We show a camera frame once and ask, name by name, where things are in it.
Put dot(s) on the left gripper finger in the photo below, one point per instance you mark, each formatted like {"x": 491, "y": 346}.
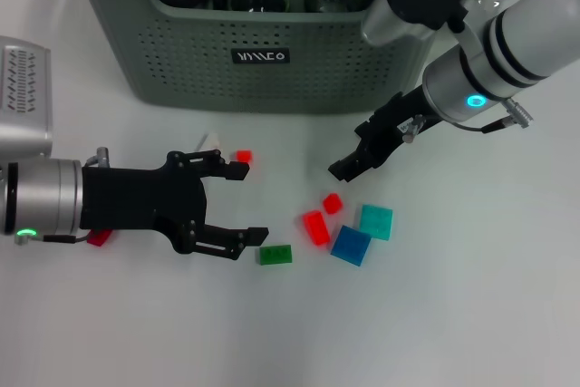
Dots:
{"x": 235, "y": 171}
{"x": 256, "y": 236}

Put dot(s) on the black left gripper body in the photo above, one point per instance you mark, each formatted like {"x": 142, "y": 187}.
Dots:
{"x": 131, "y": 196}

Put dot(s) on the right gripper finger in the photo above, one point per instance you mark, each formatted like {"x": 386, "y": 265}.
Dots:
{"x": 351, "y": 175}
{"x": 355, "y": 161}

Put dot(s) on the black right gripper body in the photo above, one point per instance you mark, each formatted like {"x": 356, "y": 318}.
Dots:
{"x": 394, "y": 128}

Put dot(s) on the small red toy brick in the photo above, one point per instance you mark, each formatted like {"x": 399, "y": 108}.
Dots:
{"x": 331, "y": 204}
{"x": 244, "y": 157}

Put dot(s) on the dark red curved toy brick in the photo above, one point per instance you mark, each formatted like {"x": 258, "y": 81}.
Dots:
{"x": 99, "y": 238}

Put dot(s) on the teal square toy plate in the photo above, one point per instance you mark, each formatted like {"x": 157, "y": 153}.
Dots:
{"x": 376, "y": 221}

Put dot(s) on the red slope toy brick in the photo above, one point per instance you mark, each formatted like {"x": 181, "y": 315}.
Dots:
{"x": 316, "y": 228}

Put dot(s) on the blue square toy plate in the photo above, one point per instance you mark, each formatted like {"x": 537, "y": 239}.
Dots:
{"x": 350, "y": 245}

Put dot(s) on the grey-green perforated storage bin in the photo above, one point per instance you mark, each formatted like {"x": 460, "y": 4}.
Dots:
{"x": 272, "y": 88}

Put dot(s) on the green toy brick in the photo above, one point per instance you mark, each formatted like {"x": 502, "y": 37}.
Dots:
{"x": 275, "y": 254}

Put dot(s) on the white toy brick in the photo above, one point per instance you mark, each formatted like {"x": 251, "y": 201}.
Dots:
{"x": 210, "y": 140}

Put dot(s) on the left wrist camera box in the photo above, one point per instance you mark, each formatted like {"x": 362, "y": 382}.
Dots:
{"x": 22, "y": 101}

